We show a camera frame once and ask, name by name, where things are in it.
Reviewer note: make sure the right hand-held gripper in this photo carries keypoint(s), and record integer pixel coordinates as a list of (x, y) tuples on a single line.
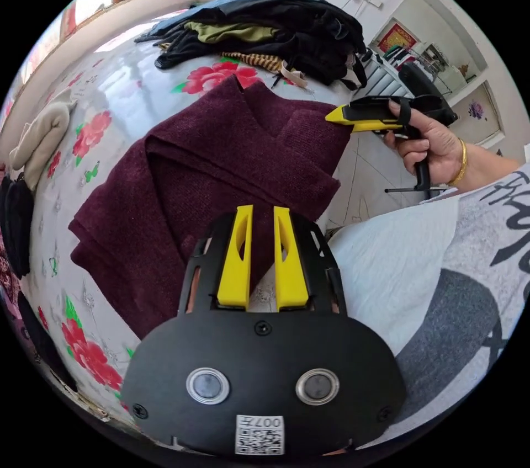
[(368, 107)]

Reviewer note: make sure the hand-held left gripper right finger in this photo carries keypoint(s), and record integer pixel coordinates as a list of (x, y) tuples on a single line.
[(290, 277)]

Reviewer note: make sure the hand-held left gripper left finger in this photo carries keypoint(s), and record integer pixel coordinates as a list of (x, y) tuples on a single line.
[(238, 269)]

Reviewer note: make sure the person's right forearm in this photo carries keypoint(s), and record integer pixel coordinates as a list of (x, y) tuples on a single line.
[(484, 166)]

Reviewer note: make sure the person's right hand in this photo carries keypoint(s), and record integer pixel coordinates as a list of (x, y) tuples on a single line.
[(439, 149)]

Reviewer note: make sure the white radiator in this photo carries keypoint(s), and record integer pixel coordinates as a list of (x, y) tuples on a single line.
[(385, 77)]

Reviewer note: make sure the person's body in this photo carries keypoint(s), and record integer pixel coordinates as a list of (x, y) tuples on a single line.
[(393, 269)]

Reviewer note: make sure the pile of clothes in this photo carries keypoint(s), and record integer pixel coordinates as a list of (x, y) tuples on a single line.
[(269, 17)]

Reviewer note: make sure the bed with floral sheet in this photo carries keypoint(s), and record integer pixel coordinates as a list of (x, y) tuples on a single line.
[(124, 95)]

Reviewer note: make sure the black garment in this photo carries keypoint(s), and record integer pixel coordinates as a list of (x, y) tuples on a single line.
[(18, 224)]

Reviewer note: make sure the beige folded garment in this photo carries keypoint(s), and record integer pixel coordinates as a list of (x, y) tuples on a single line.
[(41, 137)]

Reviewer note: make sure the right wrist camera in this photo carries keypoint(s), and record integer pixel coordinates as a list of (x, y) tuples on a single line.
[(426, 91)]

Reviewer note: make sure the wall shelf niche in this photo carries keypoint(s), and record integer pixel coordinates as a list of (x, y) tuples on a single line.
[(439, 50)]

